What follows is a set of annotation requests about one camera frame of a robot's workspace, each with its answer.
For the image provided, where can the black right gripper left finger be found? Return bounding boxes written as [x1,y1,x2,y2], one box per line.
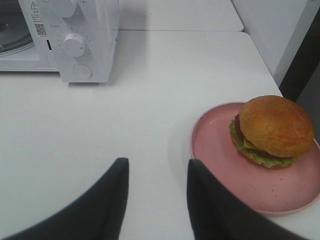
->
[8,157,129,240]

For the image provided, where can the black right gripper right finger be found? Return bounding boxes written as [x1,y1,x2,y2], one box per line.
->
[186,159,303,240]

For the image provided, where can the pink round plate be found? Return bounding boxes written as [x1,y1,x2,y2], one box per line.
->
[189,102,320,215]

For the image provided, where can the burger with sesame bun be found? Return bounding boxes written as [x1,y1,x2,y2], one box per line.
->
[229,95,315,170]

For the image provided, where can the round white door button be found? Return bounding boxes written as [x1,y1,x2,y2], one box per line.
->
[73,64,92,79]

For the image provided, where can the white timer knob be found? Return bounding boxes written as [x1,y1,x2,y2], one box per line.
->
[62,33,86,58]

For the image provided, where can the white microwave oven body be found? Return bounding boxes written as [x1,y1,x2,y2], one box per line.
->
[0,0,120,83]

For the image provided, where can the glass microwave turntable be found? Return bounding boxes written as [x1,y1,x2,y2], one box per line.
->
[0,22,33,53]

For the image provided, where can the white warning label sticker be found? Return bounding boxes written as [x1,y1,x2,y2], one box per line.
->
[29,0,48,38]

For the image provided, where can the upper white power knob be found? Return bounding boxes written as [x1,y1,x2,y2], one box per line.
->
[58,0,78,18]

